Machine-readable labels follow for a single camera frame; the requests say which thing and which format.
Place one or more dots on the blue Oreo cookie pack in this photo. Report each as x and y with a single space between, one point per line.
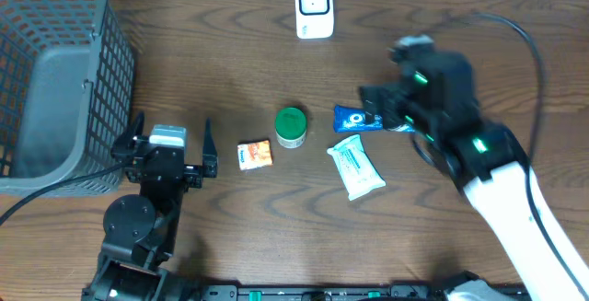
347 120

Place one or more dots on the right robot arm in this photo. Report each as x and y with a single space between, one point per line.
435 96

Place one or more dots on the orange snack packet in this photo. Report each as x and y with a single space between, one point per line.
254 155

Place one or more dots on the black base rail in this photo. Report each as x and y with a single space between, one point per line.
411 292

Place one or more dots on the green lidded jar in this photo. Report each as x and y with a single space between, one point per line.
290 127

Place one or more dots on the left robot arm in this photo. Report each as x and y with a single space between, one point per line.
140 229

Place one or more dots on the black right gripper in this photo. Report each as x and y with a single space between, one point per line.
401 97

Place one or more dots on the dark grey plastic basket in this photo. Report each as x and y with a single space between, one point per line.
67 76

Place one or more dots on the white barcode scanner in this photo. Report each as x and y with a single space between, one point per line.
314 19

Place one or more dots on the mint green wipes pack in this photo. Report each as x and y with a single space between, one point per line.
357 172

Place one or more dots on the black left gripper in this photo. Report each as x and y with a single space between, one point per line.
188 179

